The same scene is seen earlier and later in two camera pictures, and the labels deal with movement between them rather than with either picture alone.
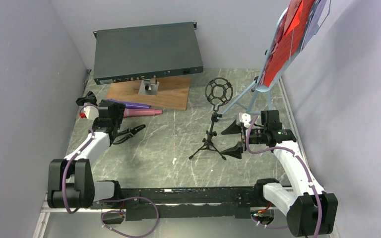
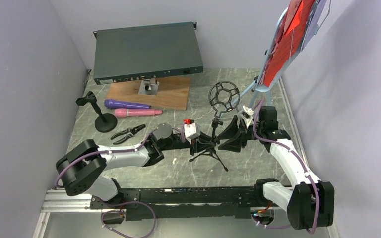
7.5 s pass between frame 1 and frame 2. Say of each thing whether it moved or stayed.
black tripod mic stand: moved
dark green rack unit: stayed
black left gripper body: moved
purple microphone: stayed
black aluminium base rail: stayed
